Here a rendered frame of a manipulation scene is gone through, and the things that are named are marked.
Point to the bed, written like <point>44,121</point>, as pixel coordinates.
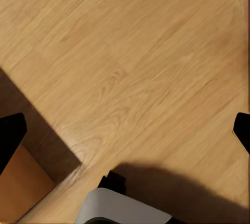
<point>22,184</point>

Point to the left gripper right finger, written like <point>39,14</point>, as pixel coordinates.
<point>242,129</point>

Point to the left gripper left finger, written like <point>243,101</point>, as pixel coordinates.
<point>12,130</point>

